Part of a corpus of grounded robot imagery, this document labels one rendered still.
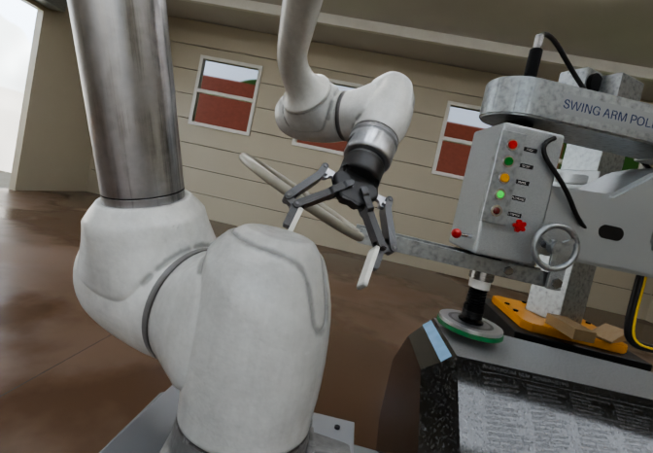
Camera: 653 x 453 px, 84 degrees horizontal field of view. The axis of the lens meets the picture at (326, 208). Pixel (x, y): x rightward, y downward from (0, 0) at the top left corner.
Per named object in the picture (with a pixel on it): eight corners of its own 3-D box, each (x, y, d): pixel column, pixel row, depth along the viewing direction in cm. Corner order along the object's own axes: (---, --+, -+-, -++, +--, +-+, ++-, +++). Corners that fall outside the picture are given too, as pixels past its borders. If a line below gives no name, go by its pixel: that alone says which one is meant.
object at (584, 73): (548, 102, 201) (555, 75, 200) (581, 108, 199) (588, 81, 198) (567, 91, 181) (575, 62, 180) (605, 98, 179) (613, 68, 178)
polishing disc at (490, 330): (509, 345, 113) (510, 341, 113) (439, 325, 118) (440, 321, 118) (496, 324, 133) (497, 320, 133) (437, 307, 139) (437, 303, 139)
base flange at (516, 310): (489, 299, 221) (491, 292, 221) (572, 320, 216) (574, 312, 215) (522, 330, 173) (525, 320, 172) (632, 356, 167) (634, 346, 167)
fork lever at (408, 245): (530, 277, 135) (533, 264, 135) (566, 294, 116) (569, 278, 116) (352, 235, 132) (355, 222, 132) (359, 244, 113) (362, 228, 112)
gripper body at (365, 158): (377, 182, 68) (361, 222, 64) (337, 160, 68) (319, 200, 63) (395, 162, 62) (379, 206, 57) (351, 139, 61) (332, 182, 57)
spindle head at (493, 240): (536, 268, 137) (566, 152, 134) (579, 284, 115) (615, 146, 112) (445, 249, 135) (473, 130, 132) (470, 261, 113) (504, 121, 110)
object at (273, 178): (352, 231, 147) (357, 226, 147) (371, 256, 98) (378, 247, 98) (252, 162, 144) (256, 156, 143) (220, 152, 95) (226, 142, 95)
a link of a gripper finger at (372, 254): (368, 249, 60) (372, 252, 60) (355, 288, 57) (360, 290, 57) (376, 244, 57) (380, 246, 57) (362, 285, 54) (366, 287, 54)
